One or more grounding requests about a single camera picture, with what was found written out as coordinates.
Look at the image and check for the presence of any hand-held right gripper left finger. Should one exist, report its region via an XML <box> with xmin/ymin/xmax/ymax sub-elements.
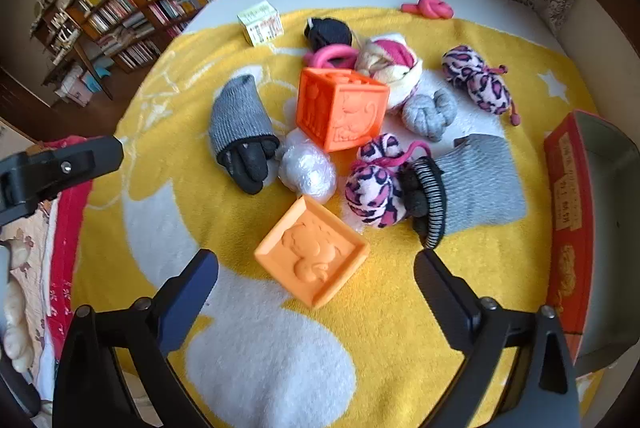
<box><xmin>52</xmin><ymin>249</ymin><xmax>220</xmax><ymax>428</ymax></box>

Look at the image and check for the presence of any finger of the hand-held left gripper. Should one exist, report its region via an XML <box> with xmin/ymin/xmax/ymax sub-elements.
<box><xmin>0</xmin><ymin>135</ymin><xmax>125</xmax><ymax>226</ymax></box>

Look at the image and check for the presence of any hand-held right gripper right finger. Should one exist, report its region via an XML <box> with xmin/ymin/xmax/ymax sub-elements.
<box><xmin>414</xmin><ymin>249</ymin><xmax>583</xmax><ymax>428</ymax></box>

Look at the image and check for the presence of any grey sock with striped cuff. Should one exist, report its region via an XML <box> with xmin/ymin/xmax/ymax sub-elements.
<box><xmin>397</xmin><ymin>133</ymin><xmax>527</xmax><ymax>250</ymax></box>

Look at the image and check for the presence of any pink leopard print sock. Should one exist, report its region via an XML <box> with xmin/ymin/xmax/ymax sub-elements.
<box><xmin>345</xmin><ymin>133</ymin><xmax>432</xmax><ymax>229</ymax></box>
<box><xmin>441</xmin><ymin>45</ymin><xmax>522</xmax><ymax>125</ymax></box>

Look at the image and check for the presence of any light orange embossed block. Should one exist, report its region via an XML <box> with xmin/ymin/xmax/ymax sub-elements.
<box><xmin>253</xmin><ymin>195</ymin><xmax>372</xmax><ymax>310</ymax></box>

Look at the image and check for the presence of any red cardboard box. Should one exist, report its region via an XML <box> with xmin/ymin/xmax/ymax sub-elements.
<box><xmin>544</xmin><ymin>109</ymin><xmax>640</xmax><ymax>376</ymax></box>

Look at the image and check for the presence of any plastic-wrapped white roll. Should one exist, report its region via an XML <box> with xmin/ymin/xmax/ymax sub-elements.
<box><xmin>276</xmin><ymin>139</ymin><xmax>337</xmax><ymax>204</ymax></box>

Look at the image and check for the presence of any grey and black sock roll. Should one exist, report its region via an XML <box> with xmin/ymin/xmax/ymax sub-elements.
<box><xmin>210</xmin><ymin>76</ymin><xmax>282</xmax><ymax>195</ymax></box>

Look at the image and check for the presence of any grey knotted sock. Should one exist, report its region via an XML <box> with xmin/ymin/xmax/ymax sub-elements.
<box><xmin>402</xmin><ymin>89</ymin><xmax>458</xmax><ymax>142</ymax></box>

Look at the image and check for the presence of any dark orange embossed cube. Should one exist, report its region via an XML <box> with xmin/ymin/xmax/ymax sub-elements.
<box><xmin>296</xmin><ymin>67</ymin><xmax>391</xmax><ymax>154</ymax></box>

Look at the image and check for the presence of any cream and pink sock bundle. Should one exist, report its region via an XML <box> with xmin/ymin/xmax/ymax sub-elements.
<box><xmin>356</xmin><ymin>32</ymin><xmax>424</xmax><ymax>110</ymax></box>

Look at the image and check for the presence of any small yellow medicine box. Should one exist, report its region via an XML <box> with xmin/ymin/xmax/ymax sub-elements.
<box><xmin>236</xmin><ymin>0</ymin><xmax>284</xmax><ymax>47</ymax></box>

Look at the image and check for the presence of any pink rubber ring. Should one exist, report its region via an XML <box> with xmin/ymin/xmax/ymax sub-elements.
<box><xmin>306</xmin><ymin>44</ymin><xmax>359</xmax><ymax>70</ymax></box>

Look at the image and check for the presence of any person's left hand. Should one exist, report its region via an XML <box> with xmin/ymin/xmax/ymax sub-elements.
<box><xmin>0</xmin><ymin>238</ymin><xmax>35</xmax><ymax>373</ymax></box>

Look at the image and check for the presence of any red patterned quilt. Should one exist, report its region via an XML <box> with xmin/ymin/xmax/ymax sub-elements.
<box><xmin>0</xmin><ymin>135</ymin><xmax>96</xmax><ymax>409</ymax></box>

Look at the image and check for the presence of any blue stool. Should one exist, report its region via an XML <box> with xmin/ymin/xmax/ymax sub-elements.
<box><xmin>81</xmin><ymin>65</ymin><xmax>114</xmax><ymax>95</ymax></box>

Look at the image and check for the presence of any yellow and white printed blanket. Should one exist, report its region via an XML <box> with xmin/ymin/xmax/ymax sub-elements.
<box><xmin>70</xmin><ymin>6</ymin><xmax>608</xmax><ymax>428</ymax></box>

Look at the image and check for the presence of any pink knotted tube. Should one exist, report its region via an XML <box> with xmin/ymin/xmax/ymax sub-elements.
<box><xmin>400</xmin><ymin>0</ymin><xmax>455</xmax><ymax>20</ymax></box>

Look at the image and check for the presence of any wooden headboard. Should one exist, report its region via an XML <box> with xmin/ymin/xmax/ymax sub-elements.
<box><xmin>580</xmin><ymin>0</ymin><xmax>640</xmax><ymax>119</ymax></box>

